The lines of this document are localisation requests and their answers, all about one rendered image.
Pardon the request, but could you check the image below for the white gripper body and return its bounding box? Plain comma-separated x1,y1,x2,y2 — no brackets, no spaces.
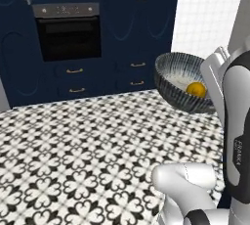
199,52,229,127

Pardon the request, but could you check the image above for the yellow lemon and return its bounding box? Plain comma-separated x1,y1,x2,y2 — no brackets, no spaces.
186,81,208,99

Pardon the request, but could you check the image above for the dark striped bowl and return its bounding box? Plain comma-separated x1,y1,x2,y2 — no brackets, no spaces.
153,51,216,114

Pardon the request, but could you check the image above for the grey tall panel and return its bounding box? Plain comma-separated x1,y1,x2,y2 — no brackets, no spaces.
227,0,250,55

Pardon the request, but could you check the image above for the navy blue cupboard run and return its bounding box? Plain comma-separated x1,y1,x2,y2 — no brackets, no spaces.
0,0,182,110

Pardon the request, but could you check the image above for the black built-in oven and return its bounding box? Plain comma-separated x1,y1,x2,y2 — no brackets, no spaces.
31,2,103,63

